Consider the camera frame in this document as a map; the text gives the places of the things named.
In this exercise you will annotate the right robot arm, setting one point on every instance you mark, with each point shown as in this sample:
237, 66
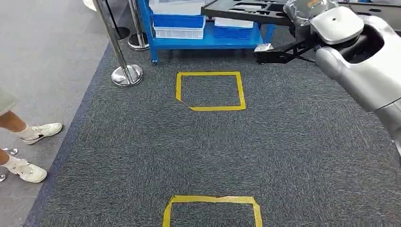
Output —
363, 78

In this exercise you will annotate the black moulded tray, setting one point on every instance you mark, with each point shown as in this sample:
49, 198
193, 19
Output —
231, 12

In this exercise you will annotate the blue bin with white lid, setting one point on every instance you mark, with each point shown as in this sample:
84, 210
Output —
233, 29

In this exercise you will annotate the blue plastic bin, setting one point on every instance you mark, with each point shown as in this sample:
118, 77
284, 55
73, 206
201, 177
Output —
178, 21

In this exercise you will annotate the chrome stanchion post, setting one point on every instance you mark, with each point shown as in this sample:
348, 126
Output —
127, 75
139, 40

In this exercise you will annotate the yellow tape square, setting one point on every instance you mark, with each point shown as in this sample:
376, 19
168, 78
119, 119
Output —
213, 199
240, 91

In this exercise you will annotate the chrome chair foot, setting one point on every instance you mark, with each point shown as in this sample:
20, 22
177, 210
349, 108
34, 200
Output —
2, 177
12, 151

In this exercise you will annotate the person's leg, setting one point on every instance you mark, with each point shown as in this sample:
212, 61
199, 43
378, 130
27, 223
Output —
7, 161
9, 122

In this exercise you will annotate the white sneaker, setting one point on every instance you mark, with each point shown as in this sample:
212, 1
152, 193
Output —
31, 174
44, 131

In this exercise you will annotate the black stanchion post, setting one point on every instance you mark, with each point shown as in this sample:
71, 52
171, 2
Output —
122, 31

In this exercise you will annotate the clear plastic wrap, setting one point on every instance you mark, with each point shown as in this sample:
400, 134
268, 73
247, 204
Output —
299, 12

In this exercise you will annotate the white slotted crate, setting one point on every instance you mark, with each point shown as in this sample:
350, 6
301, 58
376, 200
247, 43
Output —
178, 33

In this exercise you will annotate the black stand base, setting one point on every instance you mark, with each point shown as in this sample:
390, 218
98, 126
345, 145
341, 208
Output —
275, 56

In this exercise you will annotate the blue metal cart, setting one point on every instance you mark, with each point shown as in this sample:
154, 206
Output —
206, 43

